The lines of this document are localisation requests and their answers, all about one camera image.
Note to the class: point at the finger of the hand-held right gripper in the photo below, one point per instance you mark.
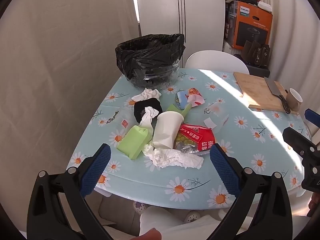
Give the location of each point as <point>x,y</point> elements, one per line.
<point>312,116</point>
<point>296,140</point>

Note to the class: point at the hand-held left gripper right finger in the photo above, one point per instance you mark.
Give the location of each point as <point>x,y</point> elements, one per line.
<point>225,167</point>

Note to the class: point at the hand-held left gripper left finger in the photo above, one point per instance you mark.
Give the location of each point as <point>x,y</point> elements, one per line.
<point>96,167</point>

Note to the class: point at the red snack packet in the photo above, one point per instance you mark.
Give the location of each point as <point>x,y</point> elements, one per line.
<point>200,137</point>

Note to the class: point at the clear plastic wrapper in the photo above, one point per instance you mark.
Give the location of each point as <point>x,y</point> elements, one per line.
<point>222,122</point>

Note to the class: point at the white paper scrap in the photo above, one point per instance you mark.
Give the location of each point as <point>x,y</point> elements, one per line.
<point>210,122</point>

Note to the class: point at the clear wrapper with red label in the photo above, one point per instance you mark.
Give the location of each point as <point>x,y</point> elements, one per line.
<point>124,123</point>

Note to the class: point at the long white tissue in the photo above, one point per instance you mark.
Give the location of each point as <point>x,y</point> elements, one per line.
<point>172,158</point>

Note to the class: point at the white paper cup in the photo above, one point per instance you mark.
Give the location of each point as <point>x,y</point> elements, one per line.
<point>166,127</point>

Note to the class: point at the twisted white tissue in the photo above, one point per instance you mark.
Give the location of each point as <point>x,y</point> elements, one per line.
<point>148,117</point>

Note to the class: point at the green paper piece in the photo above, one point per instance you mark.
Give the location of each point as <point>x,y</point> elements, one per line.
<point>180,109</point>

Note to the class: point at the colourful picture wrapper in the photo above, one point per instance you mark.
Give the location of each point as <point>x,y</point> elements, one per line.
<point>188,97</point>

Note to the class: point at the small white tissue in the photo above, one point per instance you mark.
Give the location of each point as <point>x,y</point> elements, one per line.
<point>147,94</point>

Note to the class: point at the clear plastic bin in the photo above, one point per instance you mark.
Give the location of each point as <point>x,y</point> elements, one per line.
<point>160,77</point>

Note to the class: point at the bin with black bag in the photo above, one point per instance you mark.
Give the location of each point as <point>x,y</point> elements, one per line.
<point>147,52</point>

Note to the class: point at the person's left hand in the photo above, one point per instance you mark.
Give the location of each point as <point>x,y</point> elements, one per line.
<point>150,235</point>

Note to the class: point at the beige mug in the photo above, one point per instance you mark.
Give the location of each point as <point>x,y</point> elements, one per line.
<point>293,98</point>

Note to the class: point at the cleaver knife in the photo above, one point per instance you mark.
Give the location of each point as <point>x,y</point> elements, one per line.
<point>273,86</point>

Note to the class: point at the daisy print blue tablecloth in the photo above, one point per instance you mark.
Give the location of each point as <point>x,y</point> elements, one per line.
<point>150,188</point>

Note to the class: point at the white dotted slipper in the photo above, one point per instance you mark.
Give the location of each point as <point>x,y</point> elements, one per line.
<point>192,216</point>
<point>139,206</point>

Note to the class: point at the wooden cutting board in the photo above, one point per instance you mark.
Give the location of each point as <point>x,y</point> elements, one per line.
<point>255,90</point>

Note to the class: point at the dark storage box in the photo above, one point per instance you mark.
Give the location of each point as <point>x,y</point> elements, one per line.
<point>261,72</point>

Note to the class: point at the beige curtain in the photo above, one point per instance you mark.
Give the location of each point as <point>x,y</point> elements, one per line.
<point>292,42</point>
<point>62,67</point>

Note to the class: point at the person's legs in white pants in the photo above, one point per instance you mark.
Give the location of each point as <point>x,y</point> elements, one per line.
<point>160,221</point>

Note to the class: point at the brown handbag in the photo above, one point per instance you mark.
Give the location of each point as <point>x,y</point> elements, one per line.
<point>256,53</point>

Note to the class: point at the white chair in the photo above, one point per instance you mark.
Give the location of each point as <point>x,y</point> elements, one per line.
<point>215,61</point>

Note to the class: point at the orange cardboard box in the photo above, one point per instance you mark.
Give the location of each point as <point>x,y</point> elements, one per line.
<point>252,27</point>

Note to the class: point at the small white box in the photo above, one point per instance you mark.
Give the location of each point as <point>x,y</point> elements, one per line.
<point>265,6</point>

